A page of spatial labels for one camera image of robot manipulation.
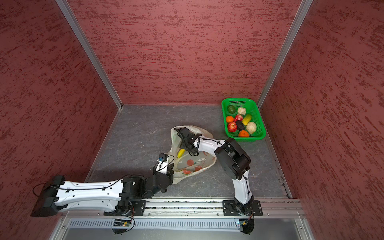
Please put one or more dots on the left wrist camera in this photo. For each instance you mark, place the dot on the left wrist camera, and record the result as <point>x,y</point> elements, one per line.
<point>162,162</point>

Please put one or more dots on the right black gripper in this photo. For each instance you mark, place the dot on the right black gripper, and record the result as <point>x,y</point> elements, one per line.
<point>182,146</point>

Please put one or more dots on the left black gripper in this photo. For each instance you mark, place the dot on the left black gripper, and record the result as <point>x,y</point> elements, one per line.
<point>170,173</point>

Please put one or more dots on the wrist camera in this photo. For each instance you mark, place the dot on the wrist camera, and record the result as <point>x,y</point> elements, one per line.
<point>162,162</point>
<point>186,135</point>

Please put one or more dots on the dark avocado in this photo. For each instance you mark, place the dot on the dark avocado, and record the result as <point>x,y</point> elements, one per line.
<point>240,126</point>

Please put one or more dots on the red apple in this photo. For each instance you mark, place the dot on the red apple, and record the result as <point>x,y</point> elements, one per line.
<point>232,127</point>

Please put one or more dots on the yellow banana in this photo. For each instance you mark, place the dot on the yellow banana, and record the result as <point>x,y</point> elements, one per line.
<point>180,153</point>

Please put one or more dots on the large orange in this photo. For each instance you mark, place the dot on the large orange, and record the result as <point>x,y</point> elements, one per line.
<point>243,134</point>

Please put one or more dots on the green lime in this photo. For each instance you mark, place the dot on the green lime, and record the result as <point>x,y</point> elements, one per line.
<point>231,109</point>

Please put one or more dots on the beige bumpy round fruit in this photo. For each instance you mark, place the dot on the beige bumpy round fruit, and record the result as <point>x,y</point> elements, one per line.
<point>251,128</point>

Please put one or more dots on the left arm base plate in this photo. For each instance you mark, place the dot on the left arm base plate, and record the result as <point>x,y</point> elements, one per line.
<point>128,208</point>

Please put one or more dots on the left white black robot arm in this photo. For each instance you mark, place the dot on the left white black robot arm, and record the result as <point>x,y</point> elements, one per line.
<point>114,198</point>

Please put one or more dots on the red strawberry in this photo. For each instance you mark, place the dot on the red strawberry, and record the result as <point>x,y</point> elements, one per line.
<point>238,118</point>

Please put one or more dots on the small orange tangerine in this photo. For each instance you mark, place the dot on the small orange tangerine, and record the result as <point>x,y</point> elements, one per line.
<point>229,119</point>

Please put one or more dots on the right aluminium corner post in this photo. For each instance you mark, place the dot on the right aluminium corner post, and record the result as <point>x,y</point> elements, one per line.
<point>290,37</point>

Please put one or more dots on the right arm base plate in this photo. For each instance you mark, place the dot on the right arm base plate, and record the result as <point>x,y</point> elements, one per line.
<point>234,208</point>

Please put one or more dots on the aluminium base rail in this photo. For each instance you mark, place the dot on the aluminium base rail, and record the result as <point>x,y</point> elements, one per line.
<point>172,207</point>

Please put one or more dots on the aluminium corner post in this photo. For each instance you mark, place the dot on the aluminium corner post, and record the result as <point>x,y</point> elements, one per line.
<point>79,33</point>
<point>290,37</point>

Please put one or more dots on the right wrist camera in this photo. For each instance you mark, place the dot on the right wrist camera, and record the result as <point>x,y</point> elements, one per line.
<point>186,135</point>

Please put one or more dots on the printed translucent plastic bag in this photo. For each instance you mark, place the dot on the printed translucent plastic bag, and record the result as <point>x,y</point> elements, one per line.
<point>188,165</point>

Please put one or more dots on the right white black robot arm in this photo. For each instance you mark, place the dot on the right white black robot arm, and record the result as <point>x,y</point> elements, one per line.
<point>234,161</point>

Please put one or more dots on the yellow green mango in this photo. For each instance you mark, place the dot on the yellow green mango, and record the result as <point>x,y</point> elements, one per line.
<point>247,118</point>

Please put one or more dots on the left aluminium corner post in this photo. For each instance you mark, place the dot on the left aluminium corner post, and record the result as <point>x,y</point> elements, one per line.
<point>79,33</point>

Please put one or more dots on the green plastic basket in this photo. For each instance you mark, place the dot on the green plastic basket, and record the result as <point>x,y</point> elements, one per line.
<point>252,109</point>

